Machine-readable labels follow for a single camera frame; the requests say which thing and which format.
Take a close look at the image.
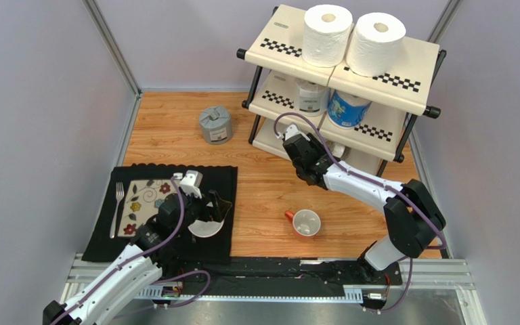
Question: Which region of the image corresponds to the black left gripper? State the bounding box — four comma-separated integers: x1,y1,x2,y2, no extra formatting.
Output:
172,189,231,236

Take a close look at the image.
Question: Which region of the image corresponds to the blue-wrapped paper roll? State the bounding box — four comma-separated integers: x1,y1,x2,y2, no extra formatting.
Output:
327,90,372,129

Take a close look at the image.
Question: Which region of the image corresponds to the white plastic-wrapped paper roll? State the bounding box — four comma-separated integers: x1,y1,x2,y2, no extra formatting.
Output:
294,78,330,116

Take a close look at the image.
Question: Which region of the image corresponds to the grey-wrapped paper roll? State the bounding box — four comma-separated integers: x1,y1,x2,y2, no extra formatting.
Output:
198,106,233,145

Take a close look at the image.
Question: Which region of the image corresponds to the plain white paper roll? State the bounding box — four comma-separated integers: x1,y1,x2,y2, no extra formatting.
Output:
301,4,353,68

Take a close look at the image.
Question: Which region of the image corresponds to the white embossed paper roll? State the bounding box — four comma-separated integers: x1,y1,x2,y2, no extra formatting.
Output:
346,12,406,77

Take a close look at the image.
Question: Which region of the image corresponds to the black-wrapped paper roll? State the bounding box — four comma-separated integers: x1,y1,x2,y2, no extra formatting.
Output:
328,142,351,160

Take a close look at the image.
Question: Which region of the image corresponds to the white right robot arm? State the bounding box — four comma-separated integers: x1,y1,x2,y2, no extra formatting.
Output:
283,132,446,278

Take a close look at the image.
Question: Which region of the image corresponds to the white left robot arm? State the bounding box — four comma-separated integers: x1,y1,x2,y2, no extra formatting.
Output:
43,190,233,324

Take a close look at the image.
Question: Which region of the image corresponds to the beige checkered three-tier shelf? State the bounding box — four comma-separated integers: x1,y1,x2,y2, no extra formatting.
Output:
237,5,446,175

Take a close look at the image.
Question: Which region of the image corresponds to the white ceramic bowl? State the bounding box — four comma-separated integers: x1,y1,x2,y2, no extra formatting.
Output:
188,213,225,238

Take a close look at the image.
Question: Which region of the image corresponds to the orange ceramic mug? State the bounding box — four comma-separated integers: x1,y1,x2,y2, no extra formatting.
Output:
284,209,322,240

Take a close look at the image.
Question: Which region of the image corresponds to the floral square ceramic plate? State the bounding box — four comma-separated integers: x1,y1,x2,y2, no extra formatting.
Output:
116,179,176,238

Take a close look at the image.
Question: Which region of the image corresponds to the silver metal fork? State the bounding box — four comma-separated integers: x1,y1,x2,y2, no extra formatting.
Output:
109,181,125,239

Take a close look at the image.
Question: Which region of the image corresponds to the black cloth placemat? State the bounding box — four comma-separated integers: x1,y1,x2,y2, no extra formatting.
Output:
81,163,238,264

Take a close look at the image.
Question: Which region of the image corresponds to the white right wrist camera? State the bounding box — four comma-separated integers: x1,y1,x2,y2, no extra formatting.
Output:
284,123,310,141

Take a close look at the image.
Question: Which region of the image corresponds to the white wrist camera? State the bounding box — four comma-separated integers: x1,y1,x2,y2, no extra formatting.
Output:
284,123,310,141
171,170,203,198

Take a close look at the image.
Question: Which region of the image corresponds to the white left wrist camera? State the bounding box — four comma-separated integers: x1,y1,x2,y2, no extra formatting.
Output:
171,170,203,198

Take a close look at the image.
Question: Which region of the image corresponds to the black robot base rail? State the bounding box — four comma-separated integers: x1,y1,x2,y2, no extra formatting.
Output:
159,257,405,309

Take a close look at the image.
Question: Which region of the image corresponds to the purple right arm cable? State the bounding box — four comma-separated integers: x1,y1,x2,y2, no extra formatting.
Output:
273,112,448,315

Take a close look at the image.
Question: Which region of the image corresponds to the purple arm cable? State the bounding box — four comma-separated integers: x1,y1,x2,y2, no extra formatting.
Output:
48,175,211,325
273,112,448,315

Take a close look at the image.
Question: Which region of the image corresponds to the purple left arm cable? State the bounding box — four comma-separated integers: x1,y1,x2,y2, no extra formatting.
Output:
48,175,211,325

